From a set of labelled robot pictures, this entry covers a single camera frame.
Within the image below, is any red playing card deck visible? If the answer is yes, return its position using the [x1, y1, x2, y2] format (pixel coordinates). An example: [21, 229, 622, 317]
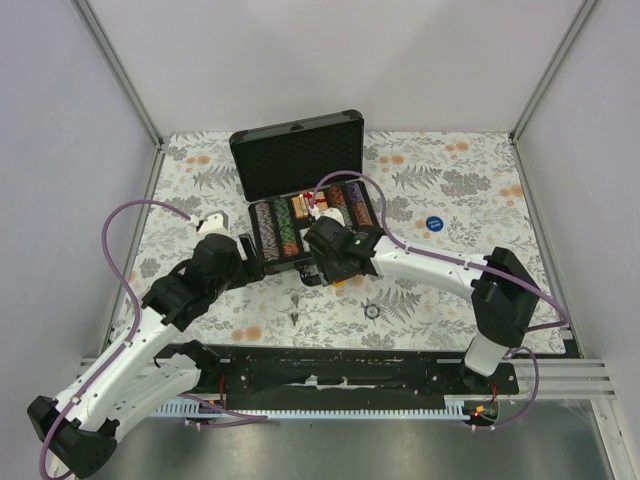
[290, 191, 329, 219]

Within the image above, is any black poker set case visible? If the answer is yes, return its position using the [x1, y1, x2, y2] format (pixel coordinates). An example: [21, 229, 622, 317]
[229, 110, 380, 280]

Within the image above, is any blue small blind button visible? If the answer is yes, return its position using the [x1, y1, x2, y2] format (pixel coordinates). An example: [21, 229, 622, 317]
[425, 216, 444, 232]

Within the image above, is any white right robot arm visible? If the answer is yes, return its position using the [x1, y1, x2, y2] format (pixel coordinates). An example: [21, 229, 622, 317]
[304, 209, 539, 394]

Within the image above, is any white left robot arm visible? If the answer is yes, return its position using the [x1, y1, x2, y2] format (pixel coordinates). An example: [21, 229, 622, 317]
[27, 211, 264, 479]

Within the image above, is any blue tan chip row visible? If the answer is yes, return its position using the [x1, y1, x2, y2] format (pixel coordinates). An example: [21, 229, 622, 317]
[255, 202, 280, 262]

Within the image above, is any purple orange chip row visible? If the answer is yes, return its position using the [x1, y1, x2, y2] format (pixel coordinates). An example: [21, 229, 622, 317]
[347, 182, 377, 227]

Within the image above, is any green chip row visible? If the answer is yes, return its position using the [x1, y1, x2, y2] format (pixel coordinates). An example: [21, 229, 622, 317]
[273, 198, 300, 257]

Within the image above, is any orange black chip row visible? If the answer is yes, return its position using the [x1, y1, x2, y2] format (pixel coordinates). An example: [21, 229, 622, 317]
[328, 185, 355, 228]

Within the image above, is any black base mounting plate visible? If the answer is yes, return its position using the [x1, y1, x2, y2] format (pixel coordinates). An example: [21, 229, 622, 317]
[154, 342, 521, 399]

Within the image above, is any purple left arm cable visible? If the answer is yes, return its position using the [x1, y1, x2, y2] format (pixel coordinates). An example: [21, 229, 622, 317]
[38, 199, 274, 479]

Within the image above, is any slotted cable duct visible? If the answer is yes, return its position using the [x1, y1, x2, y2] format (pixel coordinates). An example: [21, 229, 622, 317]
[154, 394, 474, 420]

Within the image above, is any left aluminium frame post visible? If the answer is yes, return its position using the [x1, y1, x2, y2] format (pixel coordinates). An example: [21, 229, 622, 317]
[69, 0, 165, 149]

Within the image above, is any aluminium frame post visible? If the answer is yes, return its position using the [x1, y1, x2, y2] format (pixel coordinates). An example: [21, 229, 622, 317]
[509, 0, 604, 144]
[69, 0, 165, 149]

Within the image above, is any right aluminium frame post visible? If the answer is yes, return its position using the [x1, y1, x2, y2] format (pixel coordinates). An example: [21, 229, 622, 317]
[509, 0, 604, 144]

